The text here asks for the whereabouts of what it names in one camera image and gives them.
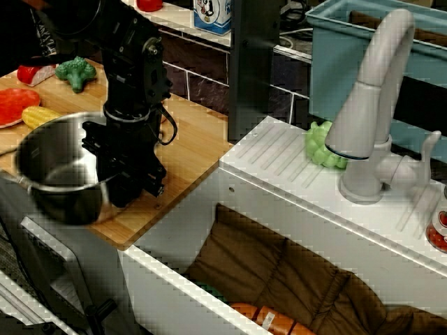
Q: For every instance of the orange toy carrot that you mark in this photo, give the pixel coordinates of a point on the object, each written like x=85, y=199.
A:
x=276, y=319

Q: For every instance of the grey toy faucet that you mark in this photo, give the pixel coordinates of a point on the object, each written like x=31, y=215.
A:
x=380, y=70

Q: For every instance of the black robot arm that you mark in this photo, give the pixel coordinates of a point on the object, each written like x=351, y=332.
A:
x=132, y=63

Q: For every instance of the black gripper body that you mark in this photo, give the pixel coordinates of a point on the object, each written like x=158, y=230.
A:
x=129, y=150

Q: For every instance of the metal screw clamp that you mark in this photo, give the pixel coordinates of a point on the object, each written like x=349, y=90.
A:
x=99, y=314

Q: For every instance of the tomato soup can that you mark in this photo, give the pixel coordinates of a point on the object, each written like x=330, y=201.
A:
x=439, y=230

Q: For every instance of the green toy broccoli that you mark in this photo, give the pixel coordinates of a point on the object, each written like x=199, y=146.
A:
x=75, y=73

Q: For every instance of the white toy sink unit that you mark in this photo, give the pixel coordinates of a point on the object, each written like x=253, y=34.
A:
x=297, y=209

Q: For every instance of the blue white milk carton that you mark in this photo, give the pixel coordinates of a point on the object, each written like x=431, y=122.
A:
x=213, y=17

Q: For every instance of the dark tile backsplash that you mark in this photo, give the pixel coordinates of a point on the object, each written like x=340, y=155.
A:
x=206, y=83

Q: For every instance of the red white toy sushi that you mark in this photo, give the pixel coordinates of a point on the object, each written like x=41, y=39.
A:
x=31, y=75

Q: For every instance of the wooden counter board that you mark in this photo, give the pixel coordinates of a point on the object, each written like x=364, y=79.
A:
x=195, y=139

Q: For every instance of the brown quilted cloth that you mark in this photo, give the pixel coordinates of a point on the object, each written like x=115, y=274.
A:
x=279, y=272

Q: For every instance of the white shelf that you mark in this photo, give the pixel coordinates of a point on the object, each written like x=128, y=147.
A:
x=209, y=36

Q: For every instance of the yellow toy corn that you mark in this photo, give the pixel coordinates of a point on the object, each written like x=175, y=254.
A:
x=36, y=117

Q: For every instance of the light green toy fruit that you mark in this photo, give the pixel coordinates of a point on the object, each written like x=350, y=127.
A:
x=319, y=146

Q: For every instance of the black vertical post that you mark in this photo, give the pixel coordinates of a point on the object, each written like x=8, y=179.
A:
x=255, y=70

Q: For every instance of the orange red toy plate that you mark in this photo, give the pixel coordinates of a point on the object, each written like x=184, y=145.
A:
x=15, y=106

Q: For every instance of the aluminium frame rail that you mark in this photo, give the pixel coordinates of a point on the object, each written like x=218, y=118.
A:
x=24, y=307

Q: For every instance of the teal plastic bin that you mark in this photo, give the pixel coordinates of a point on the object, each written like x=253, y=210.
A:
x=349, y=87

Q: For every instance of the stainless steel pot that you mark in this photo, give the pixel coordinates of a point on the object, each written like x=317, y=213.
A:
x=59, y=185

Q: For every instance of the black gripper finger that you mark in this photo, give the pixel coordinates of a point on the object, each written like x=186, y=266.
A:
x=104, y=171
x=124, y=193

